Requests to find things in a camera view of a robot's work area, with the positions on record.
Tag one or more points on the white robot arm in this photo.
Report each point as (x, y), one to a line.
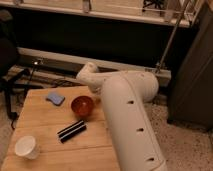
(123, 95)

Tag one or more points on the metal pole stand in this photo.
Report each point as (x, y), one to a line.
(165, 53)

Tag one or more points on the red bowl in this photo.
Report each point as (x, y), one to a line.
(82, 106)

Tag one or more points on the black striped eraser block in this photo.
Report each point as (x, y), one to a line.
(72, 130)

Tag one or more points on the blue sponge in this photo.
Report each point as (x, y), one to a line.
(55, 98)

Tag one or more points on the black office chair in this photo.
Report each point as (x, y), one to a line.
(9, 57)

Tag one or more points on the white paper cup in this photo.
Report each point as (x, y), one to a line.
(27, 147)

